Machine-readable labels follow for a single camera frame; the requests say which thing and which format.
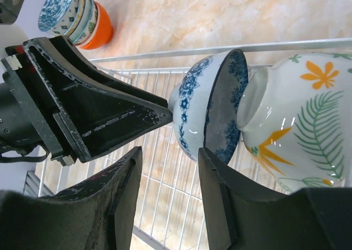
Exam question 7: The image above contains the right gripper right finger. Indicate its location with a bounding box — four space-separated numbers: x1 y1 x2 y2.
198 148 351 249

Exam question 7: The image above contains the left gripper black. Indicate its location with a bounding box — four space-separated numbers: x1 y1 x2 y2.
1 36 172 166

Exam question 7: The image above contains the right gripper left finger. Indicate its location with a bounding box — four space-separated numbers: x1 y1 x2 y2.
1 146 143 249

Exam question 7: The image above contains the white wire dish rack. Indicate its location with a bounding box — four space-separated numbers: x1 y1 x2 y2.
38 37 352 250

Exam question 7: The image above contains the yellow floral bowl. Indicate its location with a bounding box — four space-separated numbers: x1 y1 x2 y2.
236 52 351 193

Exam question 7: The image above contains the blue white patterned bowl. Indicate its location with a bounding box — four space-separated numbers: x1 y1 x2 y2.
168 49 249 164

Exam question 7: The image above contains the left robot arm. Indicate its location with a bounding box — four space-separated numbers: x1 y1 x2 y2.
1 0 172 166

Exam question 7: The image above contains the orange bottom stacked bowl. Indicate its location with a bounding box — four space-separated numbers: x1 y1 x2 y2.
80 2 114 50

